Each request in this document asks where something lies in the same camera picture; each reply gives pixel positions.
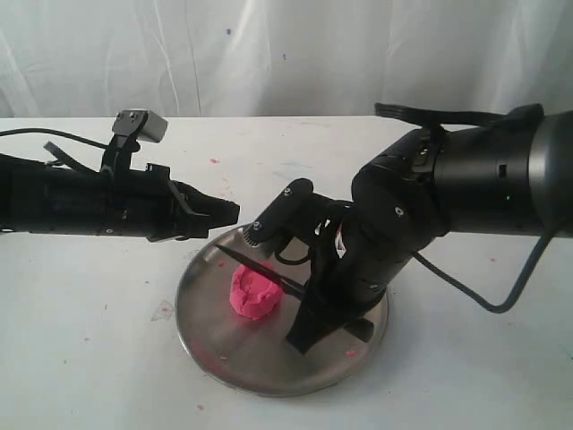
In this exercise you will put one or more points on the white backdrop curtain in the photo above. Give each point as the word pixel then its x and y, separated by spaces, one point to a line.
pixel 282 58

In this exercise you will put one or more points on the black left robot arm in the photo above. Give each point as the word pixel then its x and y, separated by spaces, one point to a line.
pixel 41 199

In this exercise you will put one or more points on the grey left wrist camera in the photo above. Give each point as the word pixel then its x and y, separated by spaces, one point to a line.
pixel 140 124

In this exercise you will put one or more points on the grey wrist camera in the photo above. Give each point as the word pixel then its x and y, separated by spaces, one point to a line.
pixel 268 232
pixel 140 124

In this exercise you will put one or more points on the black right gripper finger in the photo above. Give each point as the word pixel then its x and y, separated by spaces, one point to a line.
pixel 314 321
pixel 360 328

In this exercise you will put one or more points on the pink clay lump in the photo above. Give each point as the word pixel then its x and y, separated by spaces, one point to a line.
pixel 251 295

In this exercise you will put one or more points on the black knife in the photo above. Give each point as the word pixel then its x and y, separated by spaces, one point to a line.
pixel 288 286

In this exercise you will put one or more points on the round steel plate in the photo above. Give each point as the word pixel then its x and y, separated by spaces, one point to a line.
pixel 254 356

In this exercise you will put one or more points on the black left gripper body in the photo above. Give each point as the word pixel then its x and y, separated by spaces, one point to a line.
pixel 143 204

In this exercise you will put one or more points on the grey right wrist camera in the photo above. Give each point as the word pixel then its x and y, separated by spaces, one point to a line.
pixel 268 232

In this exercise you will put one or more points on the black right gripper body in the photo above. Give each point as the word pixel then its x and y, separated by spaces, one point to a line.
pixel 352 263

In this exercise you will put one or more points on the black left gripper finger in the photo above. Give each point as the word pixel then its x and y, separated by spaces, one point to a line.
pixel 182 229
pixel 209 211

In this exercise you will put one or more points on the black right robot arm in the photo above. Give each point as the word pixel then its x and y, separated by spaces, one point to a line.
pixel 465 173

